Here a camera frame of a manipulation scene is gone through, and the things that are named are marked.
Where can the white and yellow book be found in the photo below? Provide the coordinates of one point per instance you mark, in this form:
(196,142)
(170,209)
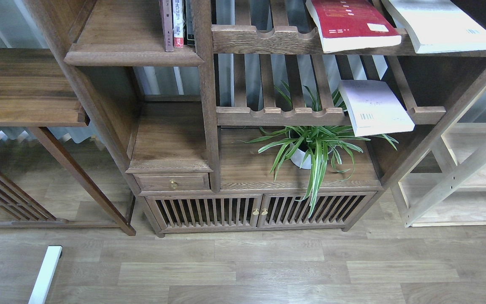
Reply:
(437,26)

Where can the dark wooden bookshelf cabinet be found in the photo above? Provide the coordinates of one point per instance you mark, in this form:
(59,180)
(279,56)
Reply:
(255,63)

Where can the dark upright book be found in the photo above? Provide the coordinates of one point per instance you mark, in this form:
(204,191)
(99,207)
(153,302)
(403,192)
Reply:
(189,30)

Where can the light wooden shelf unit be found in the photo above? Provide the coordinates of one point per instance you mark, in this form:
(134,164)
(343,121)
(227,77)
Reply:
(455,193)

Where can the pale pink book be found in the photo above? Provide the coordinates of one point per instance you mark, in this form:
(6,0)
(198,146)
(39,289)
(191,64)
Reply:
(373,108)

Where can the maroon upright book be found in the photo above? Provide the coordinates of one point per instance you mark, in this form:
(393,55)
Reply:
(165,7)

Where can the white metal leg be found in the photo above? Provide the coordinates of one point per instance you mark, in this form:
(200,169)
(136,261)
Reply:
(45,276)

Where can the right slatted cabinet door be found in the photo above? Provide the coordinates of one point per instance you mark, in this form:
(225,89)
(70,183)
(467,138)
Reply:
(332,210)

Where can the red white upright book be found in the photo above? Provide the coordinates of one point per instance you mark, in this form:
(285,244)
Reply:
(178,23)

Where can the red cover book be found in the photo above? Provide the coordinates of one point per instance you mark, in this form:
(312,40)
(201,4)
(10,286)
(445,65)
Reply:
(351,24)

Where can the green spider plant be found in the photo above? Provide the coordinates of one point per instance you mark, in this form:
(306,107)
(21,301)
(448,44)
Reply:
(337,137)

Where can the white plant pot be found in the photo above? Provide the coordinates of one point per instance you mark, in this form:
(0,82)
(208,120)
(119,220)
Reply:
(306,155)

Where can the small wooden drawer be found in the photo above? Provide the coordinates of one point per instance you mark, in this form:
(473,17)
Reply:
(171,181)

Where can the dark wooden side table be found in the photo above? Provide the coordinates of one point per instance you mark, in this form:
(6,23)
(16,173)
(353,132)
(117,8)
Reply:
(34,93)

